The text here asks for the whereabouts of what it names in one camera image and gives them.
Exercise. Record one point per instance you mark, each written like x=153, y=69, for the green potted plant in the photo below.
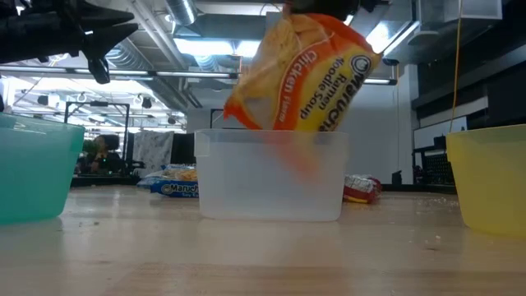
x=88, y=150

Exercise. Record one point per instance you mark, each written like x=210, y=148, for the long ceiling light tube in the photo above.
x=185, y=74

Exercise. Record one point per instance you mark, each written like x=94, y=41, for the blue white ramen packet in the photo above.
x=176, y=172

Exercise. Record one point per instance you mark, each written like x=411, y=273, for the yellow plastic bin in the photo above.
x=493, y=185

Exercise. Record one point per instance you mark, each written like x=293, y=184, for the white patterned cloth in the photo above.
x=152, y=152

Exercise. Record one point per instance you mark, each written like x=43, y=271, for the orange chicken ramen packet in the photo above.
x=312, y=82

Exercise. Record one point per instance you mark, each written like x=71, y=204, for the black metal frame stand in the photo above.
x=212, y=117
x=125, y=123

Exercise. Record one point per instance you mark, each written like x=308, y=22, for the black panel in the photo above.
x=183, y=148

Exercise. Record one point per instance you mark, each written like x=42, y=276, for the silver round ceiling duct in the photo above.
x=181, y=10

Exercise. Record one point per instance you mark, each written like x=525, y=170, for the person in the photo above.
x=104, y=154

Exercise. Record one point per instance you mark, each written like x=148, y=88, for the teal plastic bin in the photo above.
x=37, y=172

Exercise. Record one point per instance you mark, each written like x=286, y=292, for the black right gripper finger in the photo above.
x=324, y=8

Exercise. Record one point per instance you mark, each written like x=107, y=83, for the clear plastic bin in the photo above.
x=246, y=189

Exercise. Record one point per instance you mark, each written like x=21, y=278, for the small black post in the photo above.
x=396, y=177

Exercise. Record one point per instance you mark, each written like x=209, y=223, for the red ramen packet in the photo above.
x=361, y=189

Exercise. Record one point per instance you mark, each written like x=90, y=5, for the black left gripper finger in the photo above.
x=102, y=16
x=98, y=45

